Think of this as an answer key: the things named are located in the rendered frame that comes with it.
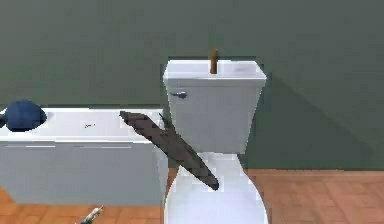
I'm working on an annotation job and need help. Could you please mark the white toilet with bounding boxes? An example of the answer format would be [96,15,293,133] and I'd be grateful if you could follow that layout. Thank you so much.
[162,59,270,224]

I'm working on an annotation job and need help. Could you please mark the small grey bottle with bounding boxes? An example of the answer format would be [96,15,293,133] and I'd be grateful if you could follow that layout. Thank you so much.
[79,205,104,224]

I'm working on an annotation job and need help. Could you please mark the dark grey long flat object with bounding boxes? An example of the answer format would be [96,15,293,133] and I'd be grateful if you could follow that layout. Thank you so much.
[118,110,220,192]

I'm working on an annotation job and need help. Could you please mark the dark blue round object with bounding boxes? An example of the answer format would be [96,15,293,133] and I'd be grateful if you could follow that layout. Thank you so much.
[0,99,48,133]

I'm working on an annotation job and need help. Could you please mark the white low cabinet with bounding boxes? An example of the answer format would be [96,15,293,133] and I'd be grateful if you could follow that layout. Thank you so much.
[0,107,170,207]

